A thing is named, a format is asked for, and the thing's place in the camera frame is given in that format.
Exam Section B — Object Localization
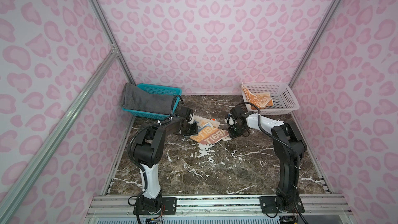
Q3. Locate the white plastic basket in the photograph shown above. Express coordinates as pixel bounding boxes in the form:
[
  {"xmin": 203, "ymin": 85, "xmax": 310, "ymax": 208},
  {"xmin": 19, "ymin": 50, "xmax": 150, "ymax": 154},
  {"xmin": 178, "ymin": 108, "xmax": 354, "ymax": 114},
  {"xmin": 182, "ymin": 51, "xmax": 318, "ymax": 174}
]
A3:
[{"xmin": 241, "ymin": 83, "xmax": 300, "ymax": 115}]

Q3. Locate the back right aluminium post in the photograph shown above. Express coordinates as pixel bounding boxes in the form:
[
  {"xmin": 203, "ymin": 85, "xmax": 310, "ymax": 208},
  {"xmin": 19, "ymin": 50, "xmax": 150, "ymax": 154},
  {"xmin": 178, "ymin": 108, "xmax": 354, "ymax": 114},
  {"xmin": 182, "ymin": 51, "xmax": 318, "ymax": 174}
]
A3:
[{"xmin": 288, "ymin": 0, "xmax": 358, "ymax": 89}]

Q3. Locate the right black corrugated cable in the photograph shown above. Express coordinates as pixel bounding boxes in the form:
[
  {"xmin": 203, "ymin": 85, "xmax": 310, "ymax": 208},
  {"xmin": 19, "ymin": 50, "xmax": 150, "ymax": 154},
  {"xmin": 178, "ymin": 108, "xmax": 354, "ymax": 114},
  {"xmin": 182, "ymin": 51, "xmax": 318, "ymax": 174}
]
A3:
[{"xmin": 236, "ymin": 101, "xmax": 302, "ymax": 169}]

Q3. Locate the grey terry towel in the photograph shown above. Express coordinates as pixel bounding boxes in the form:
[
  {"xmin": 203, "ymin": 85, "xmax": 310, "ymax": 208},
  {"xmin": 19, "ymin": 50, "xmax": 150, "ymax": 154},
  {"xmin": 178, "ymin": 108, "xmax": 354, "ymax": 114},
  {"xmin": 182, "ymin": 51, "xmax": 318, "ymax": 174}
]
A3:
[{"xmin": 119, "ymin": 83, "xmax": 175, "ymax": 115}]

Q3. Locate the aluminium post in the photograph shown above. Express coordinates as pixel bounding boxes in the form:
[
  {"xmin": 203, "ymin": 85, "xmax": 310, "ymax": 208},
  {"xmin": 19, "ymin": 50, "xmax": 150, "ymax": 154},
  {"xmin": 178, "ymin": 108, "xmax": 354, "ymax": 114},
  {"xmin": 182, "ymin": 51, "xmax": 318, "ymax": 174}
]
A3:
[
  {"xmin": 288, "ymin": 0, "xmax": 358, "ymax": 89},
  {"xmin": 88, "ymin": 0, "xmax": 136, "ymax": 85}
]

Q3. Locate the left aluminium frame strut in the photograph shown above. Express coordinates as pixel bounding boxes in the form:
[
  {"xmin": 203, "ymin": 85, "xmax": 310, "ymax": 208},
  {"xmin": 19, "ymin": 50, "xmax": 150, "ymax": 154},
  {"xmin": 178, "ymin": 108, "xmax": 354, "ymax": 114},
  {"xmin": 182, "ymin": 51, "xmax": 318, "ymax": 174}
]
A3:
[{"xmin": 1, "ymin": 50, "xmax": 119, "ymax": 224}]

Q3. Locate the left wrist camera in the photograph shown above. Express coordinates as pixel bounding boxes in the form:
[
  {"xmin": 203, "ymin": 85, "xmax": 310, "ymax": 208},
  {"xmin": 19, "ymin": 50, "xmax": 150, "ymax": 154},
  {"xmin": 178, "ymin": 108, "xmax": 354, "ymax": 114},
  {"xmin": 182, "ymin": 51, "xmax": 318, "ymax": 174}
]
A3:
[{"xmin": 189, "ymin": 115, "xmax": 195, "ymax": 124}]

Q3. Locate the orange patterned towel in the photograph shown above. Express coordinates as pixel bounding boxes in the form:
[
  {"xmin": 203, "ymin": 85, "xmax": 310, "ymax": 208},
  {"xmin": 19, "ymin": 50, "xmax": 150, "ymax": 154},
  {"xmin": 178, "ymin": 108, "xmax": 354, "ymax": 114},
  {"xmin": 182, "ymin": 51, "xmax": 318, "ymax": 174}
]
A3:
[{"xmin": 241, "ymin": 84, "xmax": 274, "ymax": 110}]

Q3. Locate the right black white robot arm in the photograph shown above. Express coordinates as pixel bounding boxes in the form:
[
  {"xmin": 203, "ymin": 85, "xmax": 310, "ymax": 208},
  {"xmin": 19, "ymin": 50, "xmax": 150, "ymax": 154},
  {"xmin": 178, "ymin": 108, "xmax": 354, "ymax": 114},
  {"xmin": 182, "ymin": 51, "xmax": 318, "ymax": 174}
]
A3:
[{"xmin": 226, "ymin": 104, "xmax": 307, "ymax": 213}]

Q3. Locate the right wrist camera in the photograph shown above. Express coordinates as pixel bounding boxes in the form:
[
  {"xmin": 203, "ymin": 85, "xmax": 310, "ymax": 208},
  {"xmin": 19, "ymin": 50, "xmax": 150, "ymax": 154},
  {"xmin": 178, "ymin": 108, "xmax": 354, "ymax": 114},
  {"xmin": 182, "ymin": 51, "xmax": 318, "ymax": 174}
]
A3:
[{"xmin": 225, "ymin": 114, "xmax": 236, "ymax": 127}]

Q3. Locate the teal plastic basket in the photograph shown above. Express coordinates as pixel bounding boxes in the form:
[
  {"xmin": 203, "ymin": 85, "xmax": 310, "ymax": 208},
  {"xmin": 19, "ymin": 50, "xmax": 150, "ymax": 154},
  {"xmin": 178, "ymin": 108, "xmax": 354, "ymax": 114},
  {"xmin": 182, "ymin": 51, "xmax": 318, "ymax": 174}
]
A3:
[{"xmin": 119, "ymin": 83, "xmax": 182, "ymax": 120}]

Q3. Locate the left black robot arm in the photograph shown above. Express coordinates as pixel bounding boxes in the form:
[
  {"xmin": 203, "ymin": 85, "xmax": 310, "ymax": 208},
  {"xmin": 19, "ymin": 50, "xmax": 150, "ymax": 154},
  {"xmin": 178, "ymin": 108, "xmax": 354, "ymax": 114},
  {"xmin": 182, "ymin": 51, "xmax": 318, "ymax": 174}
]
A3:
[{"xmin": 127, "ymin": 106, "xmax": 198, "ymax": 212}]

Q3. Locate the back left aluminium post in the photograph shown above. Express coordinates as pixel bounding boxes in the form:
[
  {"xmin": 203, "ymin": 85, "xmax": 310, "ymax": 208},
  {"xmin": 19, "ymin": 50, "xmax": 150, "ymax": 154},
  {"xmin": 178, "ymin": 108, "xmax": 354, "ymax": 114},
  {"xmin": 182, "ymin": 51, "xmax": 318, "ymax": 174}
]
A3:
[{"xmin": 88, "ymin": 0, "xmax": 136, "ymax": 85}]

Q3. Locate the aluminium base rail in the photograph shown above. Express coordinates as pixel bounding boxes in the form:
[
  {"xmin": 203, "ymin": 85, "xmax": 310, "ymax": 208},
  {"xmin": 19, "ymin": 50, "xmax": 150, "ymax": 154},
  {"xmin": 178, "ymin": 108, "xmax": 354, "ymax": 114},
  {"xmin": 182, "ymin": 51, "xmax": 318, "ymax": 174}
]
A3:
[{"xmin": 84, "ymin": 194, "xmax": 356, "ymax": 224}]

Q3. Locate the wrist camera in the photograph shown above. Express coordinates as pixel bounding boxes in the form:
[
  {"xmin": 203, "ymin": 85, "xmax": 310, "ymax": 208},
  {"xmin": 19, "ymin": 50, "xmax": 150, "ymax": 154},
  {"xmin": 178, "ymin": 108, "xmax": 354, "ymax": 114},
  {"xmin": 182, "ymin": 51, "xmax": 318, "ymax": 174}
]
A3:
[
  {"xmin": 225, "ymin": 114, "xmax": 236, "ymax": 127},
  {"xmin": 189, "ymin": 115, "xmax": 195, "ymax": 124}
]

